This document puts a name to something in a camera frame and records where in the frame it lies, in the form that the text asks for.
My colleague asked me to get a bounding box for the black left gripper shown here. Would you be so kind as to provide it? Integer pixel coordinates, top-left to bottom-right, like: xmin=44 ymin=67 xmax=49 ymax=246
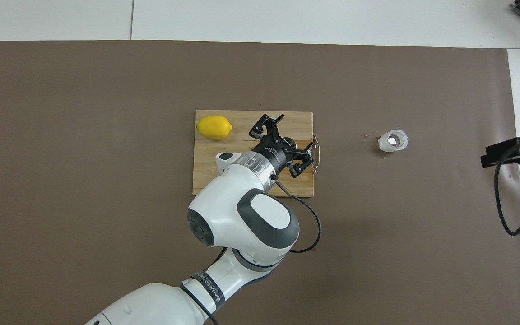
xmin=248 ymin=113 xmax=315 ymax=178

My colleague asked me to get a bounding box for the small clear plastic cup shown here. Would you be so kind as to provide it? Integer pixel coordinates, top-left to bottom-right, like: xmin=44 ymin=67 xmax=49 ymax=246
xmin=378 ymin=130 xmax=409 ymax=153

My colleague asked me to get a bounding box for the wooden cutting board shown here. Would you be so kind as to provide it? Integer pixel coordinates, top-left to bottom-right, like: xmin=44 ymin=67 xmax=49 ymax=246
xmin=192 ymin=110 xmax=322 ymax=198

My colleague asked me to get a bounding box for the yellow lemon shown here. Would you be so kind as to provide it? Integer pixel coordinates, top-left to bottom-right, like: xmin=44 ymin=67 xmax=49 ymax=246
xmin=196 ymin=116 xmax=233 ymax=140

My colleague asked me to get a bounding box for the brown paper table mat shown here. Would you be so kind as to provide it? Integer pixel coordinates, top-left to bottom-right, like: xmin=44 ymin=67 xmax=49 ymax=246
xmin=0 ymin=40 xmax=520 ymax=325

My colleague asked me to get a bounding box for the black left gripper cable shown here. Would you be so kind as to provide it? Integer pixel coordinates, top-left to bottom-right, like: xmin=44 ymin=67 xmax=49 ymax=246
xmin=273 ymin=177 xmax=322 ymax=254

